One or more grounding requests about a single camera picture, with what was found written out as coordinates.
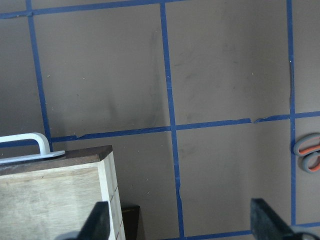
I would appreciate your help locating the grey orange scissors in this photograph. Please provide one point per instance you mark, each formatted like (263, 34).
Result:
(310, 155)

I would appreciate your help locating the light wooden drawer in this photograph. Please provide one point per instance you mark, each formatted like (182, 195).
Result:
(51, 199)

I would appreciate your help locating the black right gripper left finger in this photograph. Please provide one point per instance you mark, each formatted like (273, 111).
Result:
(97, 225)

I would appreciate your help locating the dark brown wooden cabinet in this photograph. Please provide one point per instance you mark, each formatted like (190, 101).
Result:
(133, 223)

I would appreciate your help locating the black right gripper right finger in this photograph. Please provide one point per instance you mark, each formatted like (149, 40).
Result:
(266, 224)

